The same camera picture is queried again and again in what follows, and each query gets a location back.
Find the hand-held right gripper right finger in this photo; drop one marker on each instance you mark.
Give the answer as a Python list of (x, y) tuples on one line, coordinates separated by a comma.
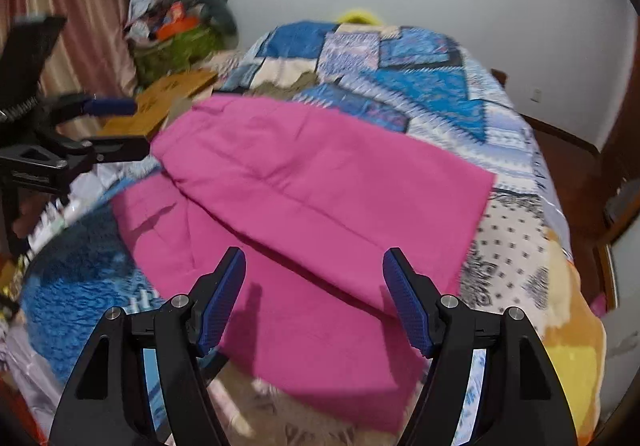
[(407, 306)]

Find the wooden bed frame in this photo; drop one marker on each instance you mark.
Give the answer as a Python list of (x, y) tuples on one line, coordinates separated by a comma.
[(570, 166)]

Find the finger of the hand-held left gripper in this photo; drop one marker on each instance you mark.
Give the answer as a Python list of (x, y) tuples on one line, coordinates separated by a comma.
[(117, 149), (112, 107)]

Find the striped pink curtain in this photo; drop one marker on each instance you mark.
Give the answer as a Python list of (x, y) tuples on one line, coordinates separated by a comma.
[(65, 26)]

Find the brown cardboard box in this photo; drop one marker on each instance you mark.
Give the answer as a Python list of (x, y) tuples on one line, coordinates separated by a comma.
[(160, 99)]

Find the pink pants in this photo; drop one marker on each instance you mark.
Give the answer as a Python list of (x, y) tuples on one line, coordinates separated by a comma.
[(310, 226)]

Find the blue patchwork blanket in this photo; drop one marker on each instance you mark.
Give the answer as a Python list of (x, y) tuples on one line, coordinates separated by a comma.
[(435, 101)]

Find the white wall socket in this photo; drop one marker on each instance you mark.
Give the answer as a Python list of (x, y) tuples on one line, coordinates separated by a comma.
[(536, 95)]

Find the pile of clothes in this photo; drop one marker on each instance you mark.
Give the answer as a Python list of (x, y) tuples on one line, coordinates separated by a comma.
[(180, 21)]

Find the yellow pillow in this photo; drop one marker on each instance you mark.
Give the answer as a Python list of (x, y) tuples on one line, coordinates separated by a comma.
[(359, 17)]

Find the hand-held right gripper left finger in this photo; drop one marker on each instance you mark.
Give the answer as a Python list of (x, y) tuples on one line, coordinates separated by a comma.
[(222, 306)]

